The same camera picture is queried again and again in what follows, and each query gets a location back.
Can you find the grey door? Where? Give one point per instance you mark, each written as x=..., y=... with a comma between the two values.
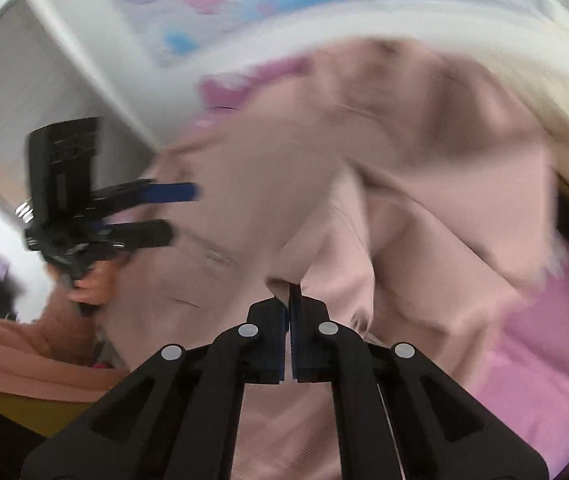
x=24, y=85

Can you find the dusty pink garment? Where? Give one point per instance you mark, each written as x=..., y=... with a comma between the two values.
x=414, y=160

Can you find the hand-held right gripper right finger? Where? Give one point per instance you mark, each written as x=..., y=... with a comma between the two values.
x=298, y=350

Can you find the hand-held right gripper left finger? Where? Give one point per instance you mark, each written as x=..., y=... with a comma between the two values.
x=277, y=350

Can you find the person's left hand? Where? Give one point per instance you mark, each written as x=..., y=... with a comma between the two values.
x=92, y=287

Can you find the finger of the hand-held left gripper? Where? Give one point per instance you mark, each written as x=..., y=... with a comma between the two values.
x=174, y=192
x=144, y=234

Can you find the person's left forearm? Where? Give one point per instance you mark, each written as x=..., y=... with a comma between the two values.
x=24, y=360

